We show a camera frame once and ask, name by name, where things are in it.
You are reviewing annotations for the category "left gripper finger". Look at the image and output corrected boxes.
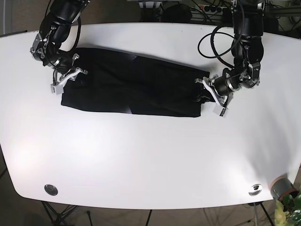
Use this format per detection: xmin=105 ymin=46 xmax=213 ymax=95
xmin=193 ymin=93 xmax=212 ymax=104

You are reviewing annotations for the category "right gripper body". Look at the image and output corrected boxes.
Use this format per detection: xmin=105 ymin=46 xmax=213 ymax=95
xmin=52 ymin=53 xmax=88 ymax=87

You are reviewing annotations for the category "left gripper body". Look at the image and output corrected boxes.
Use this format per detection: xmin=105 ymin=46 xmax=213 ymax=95
xmin=194 ymin=74 xmax=234 ymax=109

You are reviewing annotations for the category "black T-shirt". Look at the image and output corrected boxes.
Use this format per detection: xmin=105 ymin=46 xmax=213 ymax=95
xmin=61 ymin=48 xmax=209 ymax=118

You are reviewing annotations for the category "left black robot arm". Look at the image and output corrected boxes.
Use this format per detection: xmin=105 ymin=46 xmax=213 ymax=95
xmin=195 ymin=0 xmax=265 ymax=109

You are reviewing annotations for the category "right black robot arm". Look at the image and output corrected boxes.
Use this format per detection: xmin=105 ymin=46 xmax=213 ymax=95
xmin=30 ymin=0 xmax=90 ymax=90

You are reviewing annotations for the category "right silver table grommet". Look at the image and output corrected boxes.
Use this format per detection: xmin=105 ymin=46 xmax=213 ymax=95
xmin=248 ymin=184 xmax=262 ymax=196

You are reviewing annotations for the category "silver table grommet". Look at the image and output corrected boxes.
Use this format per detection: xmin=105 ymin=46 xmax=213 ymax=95
xmin=248 ymin=184 xmax=262 ymax=196
xmin=44 ymin=184 xmax=58 ymax=196

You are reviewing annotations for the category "grey plant pot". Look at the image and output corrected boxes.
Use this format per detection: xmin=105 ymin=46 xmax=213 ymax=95
xmin=269 ymin=174 xmax=298 ymax=201

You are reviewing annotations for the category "left silver table grommet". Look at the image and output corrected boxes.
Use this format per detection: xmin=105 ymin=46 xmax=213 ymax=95
xmin=44 ymin=184 xmax=58 ymax=196

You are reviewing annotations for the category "green potted plant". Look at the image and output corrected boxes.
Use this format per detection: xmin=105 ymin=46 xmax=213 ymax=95
xmin=274 ymin=191 xmax=301 ymax=226

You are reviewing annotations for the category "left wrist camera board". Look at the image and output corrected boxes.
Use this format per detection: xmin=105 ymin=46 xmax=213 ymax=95
xmin=213 ymin=105 xmax=229 ymax=118

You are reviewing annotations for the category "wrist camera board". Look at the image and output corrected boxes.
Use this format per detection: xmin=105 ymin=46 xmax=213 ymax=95
xmin=213 ymin=105 xmax=229 ymax=118
xmin=50 ymin=84 xmax=64 ymax=95

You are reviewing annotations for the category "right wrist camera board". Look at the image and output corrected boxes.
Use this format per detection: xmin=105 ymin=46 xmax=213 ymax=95
xmin=50 ymin=84 xmax=64 ymax=95

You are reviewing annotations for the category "black table leg frame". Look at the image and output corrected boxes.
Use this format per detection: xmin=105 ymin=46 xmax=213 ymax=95
xmin=41 ymin=201 xmax=79 ymax=226

